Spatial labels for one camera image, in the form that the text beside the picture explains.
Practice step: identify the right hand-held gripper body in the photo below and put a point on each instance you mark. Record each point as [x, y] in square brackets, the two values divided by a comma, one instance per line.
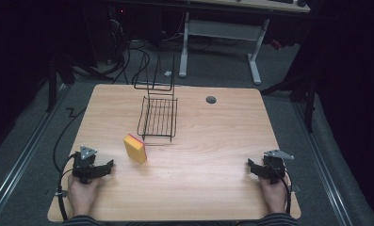
[274, 166]

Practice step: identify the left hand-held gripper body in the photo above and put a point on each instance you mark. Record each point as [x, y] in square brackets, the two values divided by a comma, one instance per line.
[84, 163]

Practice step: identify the person's right hand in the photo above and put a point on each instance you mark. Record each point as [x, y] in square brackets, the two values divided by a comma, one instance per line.
[275, 196]

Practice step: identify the person's left hand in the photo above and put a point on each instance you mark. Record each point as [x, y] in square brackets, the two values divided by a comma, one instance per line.
[81, 196]

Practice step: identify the yellow sponge with red side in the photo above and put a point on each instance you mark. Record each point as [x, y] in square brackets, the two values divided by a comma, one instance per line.
[134, 150]

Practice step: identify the black stand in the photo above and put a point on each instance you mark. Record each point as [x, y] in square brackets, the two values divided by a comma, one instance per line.
[304, 91]
[54, 81]

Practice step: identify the small white floor item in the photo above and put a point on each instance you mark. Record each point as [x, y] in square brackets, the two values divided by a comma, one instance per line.
[168, 73]

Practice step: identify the black computer tower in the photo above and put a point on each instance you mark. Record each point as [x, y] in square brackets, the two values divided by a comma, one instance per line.
[115, 31]

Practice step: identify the white-legged desk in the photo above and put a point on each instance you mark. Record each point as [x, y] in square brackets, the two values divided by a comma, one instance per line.
[225, 29]

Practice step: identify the metal floor rail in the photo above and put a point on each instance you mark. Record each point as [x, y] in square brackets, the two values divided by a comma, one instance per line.
[322, 166]
[21, 157]

